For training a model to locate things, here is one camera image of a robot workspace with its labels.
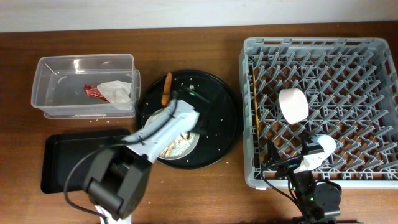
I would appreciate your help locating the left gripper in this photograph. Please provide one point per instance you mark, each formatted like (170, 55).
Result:
(203, 130)

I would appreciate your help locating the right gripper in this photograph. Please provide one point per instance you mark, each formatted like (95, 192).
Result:
(286, 167)

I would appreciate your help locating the orange carrot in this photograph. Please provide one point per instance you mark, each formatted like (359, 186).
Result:
(167, 90)

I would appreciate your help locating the blue cup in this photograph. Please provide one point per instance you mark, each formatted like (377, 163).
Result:
(326, 142)

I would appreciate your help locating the wooden chopstick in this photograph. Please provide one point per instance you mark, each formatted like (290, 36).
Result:
(255, 74)

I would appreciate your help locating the white napkin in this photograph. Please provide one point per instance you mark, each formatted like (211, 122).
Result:
(117, 93)

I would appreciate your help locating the red snack wrapper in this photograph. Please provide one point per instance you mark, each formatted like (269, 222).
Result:
(92, 91)

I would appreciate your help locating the grey plate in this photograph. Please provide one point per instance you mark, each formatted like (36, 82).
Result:
(170, 143)

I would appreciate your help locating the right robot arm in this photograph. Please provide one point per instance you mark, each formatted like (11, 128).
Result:
(317, 200)

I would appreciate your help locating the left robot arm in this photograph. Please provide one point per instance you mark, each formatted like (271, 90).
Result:
(118, 175)

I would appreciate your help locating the grey dishwasher rack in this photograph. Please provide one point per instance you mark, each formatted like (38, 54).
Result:
(351, 88)

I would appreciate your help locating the round black tray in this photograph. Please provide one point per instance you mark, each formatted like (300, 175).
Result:
(226, 124)

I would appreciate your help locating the rice and peanut shells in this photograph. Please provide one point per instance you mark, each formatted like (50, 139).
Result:
(181, 146)

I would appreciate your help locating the clear plastic bin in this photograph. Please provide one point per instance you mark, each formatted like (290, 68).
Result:
(59, 81)

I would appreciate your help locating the black rectangular tray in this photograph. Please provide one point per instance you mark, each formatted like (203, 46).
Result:
(63, 151)

